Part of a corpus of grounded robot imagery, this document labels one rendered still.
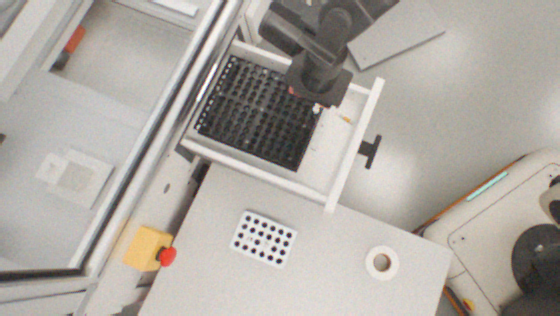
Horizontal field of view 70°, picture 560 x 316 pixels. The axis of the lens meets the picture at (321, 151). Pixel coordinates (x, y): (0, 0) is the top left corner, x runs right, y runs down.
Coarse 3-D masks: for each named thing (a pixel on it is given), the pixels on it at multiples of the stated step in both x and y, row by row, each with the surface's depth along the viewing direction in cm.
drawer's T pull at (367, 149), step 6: (378, 138) 77; (360, 144) 77; (366, 144) 77; (372, 144) 77; (378, 144) 77; (360, 150) 77; (366, 150) 77; (372, 150) 77; (366, 156) 77; (372, 156) 76; (366, 162) 76; (372, 162) 76; (366, 168) 76
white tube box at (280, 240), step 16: (240, 224) 84; (256, 224) 87; (272, 224) 84; (240, 240) 83; (256, 240) 85; (272, 240) 83; (288, 240) 83; (256, 256) 82; (272, 256) 86; (288, 256) 85
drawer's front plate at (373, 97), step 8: (376, 80) 79; (384, 80) 79; (376, 88) 78; (376, 96) 78; (368, 104) 78; (368, 112) 77; (360, 120) 77; (368, 120) 77; (360, 128) 76; (360, 136) 76; (352, 144) 75; (352, 152) 75; (344, 160) 75; (352, 160) 75; (344, 168) 74; (344, 176) 74; (336, 184) 73; (336, 192) 73; (328, 200) 73; (336, 200) 73; (328, 208) 72; (328, 216) 78
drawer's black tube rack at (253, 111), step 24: (240, 72) 82; (264, 72) 85; (216, 96) 84; (240, 96) 81; (264, 96) 81; (288, 96) 81; (216, 120) 79; (240, 120) 82; (264, 120) 80; (288, 120) 79; (240, 144) 81; (264, 144) 81; (288, 144) 78; (288, 168) 80
